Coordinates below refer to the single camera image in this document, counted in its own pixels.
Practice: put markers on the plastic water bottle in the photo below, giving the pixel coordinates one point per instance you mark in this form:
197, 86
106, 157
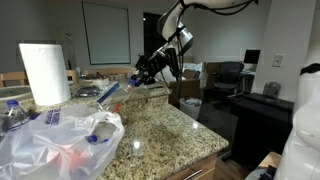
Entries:
13, 104

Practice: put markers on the white paper towel roll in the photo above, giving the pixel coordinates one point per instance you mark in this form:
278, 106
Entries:
45, 73

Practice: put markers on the black computer monitor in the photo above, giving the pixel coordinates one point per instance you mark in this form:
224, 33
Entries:
252, 56

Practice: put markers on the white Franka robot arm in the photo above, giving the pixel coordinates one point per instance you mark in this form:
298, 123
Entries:
300, 140

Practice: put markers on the dark round dish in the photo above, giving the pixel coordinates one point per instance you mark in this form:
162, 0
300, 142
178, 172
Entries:
87, 91

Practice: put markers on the translucent white plastic bag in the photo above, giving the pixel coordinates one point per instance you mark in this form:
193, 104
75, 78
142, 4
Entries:
40, 146

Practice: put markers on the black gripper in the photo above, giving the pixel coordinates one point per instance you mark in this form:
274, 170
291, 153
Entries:
158, 65

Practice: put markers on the wide wooden chair back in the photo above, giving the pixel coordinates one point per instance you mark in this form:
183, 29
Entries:
110, 71

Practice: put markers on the brown cardboard box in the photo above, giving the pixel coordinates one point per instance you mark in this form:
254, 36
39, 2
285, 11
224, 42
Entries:
191, 88

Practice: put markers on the white trash bin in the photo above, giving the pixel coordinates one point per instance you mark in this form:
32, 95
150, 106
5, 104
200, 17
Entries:
190, 108

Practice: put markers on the white bowl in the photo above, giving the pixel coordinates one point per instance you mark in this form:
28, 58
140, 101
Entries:
95, 81

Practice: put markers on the wooden counter base cabinet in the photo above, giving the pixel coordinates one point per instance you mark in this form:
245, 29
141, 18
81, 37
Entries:
196, 168

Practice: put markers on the black office chair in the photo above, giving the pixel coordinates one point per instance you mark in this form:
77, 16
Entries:
228, 76

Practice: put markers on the white light switch plate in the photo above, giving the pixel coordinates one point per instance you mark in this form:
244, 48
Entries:
278, 60

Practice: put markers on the black low cabinet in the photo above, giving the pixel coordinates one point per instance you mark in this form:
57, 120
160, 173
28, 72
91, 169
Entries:
260, 126

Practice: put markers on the large grey bowl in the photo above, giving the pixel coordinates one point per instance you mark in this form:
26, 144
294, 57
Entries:
13, 92

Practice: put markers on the grey dome object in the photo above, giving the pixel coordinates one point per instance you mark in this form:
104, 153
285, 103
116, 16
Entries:
271, 90

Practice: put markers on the Fiji water bottle blue cap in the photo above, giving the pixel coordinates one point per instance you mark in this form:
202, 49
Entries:
133, 82
94, 138

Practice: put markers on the white projection screen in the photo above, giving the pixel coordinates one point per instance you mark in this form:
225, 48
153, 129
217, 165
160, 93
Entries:
106, 33

